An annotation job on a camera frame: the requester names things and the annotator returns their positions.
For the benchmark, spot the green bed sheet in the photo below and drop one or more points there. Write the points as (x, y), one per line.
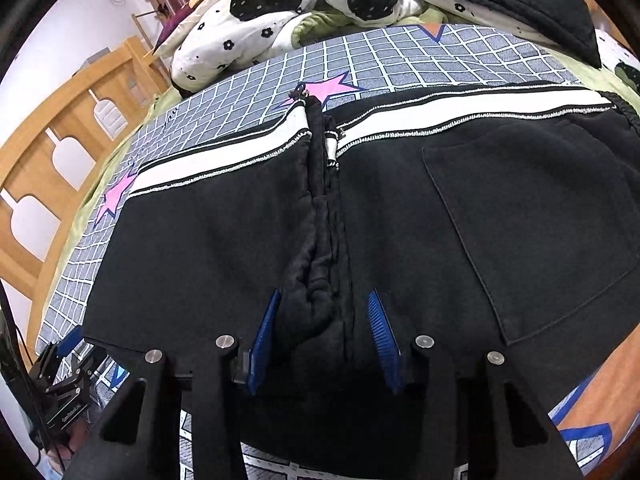
(338, 70)

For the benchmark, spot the wooden bed frame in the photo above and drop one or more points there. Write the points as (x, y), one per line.
(97, 107)

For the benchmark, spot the grey grid star blanket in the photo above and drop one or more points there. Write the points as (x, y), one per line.
(400, 55)

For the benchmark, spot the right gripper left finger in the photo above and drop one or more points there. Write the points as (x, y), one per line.
(136, 435)

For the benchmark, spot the black pants white waistband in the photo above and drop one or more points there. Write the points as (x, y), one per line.
(400, 234)

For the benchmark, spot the person's hand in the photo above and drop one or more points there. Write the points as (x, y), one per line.
(68, 444)

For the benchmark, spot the white black floral quilt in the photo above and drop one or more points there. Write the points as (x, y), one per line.
(235, 34)

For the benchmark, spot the purple patterned pillow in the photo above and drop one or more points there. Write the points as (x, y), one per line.
(179, 25)

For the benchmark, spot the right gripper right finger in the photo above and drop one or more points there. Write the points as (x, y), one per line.
(487, 425)

